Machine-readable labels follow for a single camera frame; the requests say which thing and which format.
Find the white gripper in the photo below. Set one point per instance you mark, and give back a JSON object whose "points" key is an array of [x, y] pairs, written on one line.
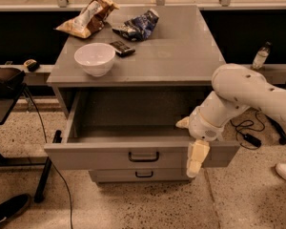
{"points": [[202, 128]]}

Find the grey top drawer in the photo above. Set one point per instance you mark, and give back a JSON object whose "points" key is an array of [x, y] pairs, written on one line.
{"points": [[109, 129]]}

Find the grey drawer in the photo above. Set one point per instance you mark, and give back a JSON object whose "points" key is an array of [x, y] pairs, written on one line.
{"points": [[138, 175], [109, 129]]}

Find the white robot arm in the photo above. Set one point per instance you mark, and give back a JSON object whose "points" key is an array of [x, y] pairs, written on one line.
{"points": [[235, 90]]}

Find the grey bottom drawer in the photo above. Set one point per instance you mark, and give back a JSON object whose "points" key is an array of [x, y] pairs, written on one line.
{"points": [[138, 175]]}

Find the grey drawer cabinet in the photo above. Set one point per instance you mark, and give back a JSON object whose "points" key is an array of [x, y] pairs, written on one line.
{"points": [[180, 54]]}

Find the black stand foot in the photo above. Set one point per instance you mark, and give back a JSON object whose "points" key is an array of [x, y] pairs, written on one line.
{"points": [[280, 131]]}

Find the clear plastic bottle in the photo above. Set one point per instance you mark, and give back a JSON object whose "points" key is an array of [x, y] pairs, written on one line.
{"points": [[261, 56]]}

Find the dark snack bar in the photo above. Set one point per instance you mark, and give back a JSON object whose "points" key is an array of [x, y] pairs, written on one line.
{"points": [[122, 49]]}

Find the blue chip bag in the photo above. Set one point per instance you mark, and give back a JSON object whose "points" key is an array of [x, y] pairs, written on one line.
{"points": [[140, 27]]}

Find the white bowl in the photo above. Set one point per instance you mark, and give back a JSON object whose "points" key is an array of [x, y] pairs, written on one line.
{"points": [[95, 59]]}

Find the tan chip bag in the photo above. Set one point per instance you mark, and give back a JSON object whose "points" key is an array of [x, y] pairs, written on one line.
{"points": [[90, 20]]}

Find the small yellow black device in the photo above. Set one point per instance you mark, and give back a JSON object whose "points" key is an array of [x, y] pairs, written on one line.
{"points": [[31, 65]]}

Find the black bag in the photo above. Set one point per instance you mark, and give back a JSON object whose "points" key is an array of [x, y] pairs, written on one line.
{"points": [[10, 81]]}

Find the black shoe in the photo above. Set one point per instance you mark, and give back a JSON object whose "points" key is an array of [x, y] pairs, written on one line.
{"points": [[14, 207]]}

